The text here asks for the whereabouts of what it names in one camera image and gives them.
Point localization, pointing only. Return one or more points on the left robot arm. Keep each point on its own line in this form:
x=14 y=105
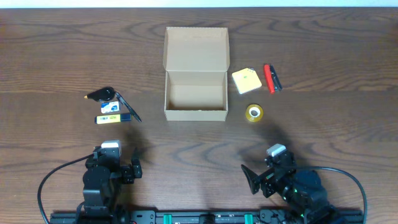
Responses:
x=104 y=178

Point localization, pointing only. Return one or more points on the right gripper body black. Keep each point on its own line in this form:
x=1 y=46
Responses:
x=268 y=180

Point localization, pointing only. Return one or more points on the red stapler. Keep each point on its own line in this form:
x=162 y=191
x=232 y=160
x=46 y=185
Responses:
x=272 y=79

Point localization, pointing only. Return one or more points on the yellow sticky note pad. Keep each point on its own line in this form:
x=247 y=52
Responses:
x=246 y=80

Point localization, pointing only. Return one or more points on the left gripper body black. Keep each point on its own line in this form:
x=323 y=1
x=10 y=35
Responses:
x=128 y=171

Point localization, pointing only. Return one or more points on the black ballpoint pen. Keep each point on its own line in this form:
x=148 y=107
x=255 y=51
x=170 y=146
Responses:
x=129 y=108

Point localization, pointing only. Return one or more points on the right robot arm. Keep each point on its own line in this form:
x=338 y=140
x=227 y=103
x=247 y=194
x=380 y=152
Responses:
x=301 y=189

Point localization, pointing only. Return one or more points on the white blue eraser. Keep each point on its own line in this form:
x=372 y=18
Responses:
x=110 y=107

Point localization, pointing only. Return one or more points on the yellow tape roll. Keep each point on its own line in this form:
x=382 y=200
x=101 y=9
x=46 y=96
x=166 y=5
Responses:
x=254 y=113

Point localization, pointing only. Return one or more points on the black mounting rail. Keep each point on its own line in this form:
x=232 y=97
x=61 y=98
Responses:
x=152 y=217

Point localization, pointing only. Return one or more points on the yellow highlighter dark cap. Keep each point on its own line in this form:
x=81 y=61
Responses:
x=113 y=118

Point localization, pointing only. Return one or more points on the cardboard box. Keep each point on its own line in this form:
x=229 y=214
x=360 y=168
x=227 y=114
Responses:
x=196 y=63

